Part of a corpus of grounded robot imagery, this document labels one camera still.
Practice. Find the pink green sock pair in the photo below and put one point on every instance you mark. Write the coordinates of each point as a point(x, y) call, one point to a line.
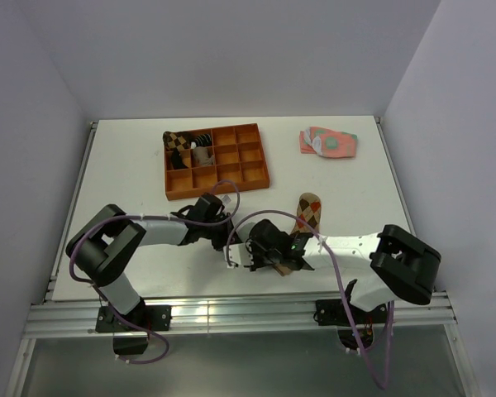
point(328, 143)

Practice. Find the orange compartment tray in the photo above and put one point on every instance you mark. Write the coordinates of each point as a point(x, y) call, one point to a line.
point(240, 164)

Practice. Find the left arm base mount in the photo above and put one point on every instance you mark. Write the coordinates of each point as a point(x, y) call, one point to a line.
point(154, 318)

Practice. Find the aluminium front rail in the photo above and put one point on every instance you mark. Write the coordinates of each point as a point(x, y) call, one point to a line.
point(257, 313)

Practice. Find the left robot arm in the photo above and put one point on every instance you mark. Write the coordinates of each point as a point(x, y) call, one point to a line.
point(100, 252)

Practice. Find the black sock in tray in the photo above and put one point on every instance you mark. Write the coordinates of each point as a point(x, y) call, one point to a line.
point(176, 160)

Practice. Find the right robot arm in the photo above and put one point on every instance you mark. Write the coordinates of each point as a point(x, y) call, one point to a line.
point(380, 267)

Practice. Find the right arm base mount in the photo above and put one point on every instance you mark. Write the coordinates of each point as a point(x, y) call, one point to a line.
point(330, 312)

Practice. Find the black white striped sock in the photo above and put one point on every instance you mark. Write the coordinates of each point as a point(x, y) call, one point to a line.
point(200, 140)

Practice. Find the brown checkered rolled sock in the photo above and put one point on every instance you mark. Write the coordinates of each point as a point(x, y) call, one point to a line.
point(177, 141)

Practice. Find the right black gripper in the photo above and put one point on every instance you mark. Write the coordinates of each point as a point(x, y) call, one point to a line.
point(252, 246)

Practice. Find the beige rolled sock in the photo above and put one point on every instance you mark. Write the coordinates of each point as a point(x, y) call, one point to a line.
point(202, 156)

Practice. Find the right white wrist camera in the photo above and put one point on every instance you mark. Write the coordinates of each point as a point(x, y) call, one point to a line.
point(237, 256)

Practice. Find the argyle beige orange sock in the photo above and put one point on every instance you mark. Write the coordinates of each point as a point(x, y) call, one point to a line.
point(309, 210)

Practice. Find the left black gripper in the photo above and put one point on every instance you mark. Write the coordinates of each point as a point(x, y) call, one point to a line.
point(218, 245)

